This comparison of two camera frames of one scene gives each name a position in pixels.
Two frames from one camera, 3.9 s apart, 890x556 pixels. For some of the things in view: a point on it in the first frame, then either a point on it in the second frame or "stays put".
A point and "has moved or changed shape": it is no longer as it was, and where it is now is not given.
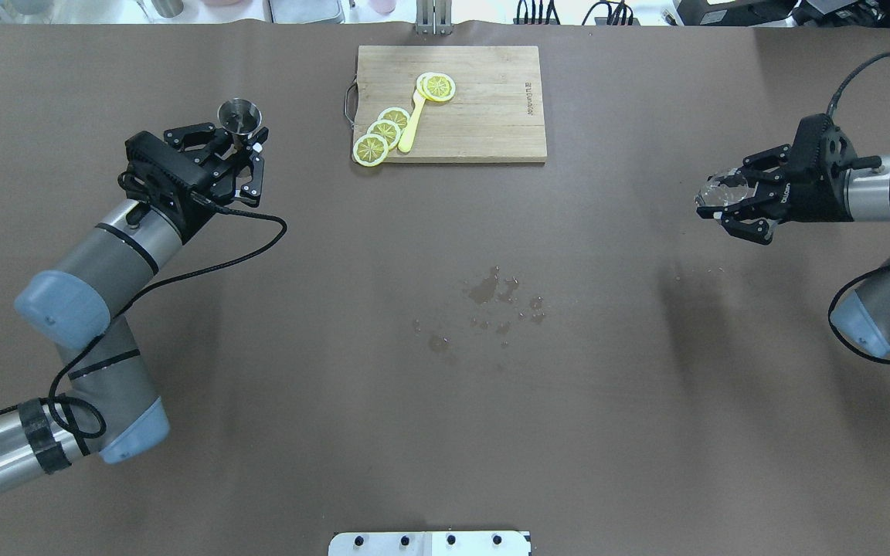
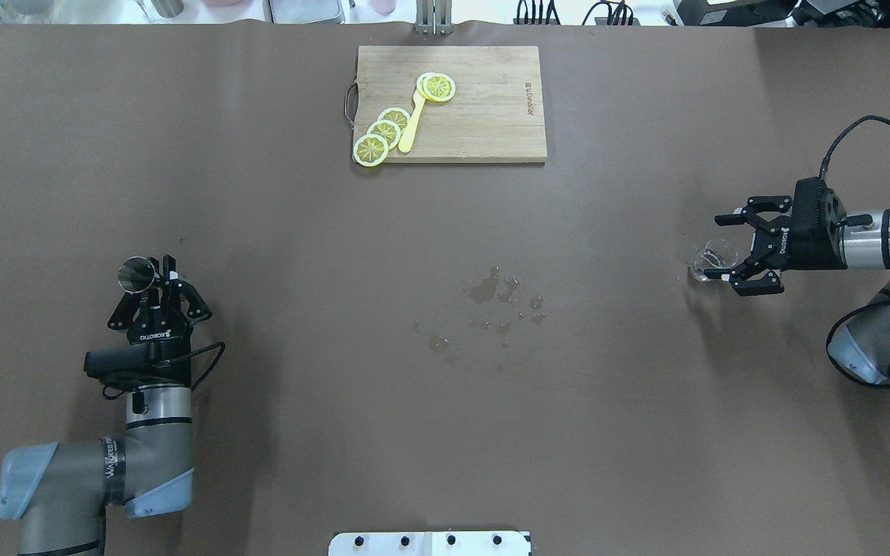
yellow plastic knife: (405, 144) stays put
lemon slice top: (370, 150) stays put
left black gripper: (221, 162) → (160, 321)
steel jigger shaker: (240, 117) has moved or changed shape
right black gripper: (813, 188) → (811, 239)
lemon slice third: (395, 114) stays put
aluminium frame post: (430, 22) stays put
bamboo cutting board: (497, 113) stays put
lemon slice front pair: (435, 86) stays put
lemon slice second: (388, 130) stays put
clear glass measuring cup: (714, 194) → (714, 255)
